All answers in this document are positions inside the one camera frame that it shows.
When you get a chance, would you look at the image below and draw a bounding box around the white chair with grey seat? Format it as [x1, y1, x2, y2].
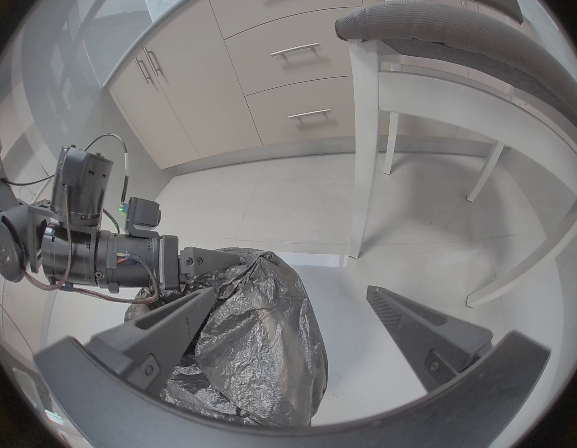
[334, 0, 577, 308]

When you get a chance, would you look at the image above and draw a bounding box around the black cable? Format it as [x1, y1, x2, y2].
[81, 133, 132, 216]

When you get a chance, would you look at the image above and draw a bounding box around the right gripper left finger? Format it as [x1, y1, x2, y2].
[87, 289, 219, 399]

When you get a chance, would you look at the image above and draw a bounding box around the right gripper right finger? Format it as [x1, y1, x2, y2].
[365, 285, 495, 394]

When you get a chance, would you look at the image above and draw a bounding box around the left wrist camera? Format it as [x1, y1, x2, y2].
[124, 196, 162, 240]

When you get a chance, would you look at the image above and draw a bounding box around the beige cabinet with drawers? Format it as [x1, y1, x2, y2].
[106, 0, 504, 172]

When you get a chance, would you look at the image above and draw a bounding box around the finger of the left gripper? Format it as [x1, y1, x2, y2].
[179, 246, 246, 280]

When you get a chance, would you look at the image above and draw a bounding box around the black plastic bag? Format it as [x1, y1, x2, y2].
[124, 248, 329, 427]

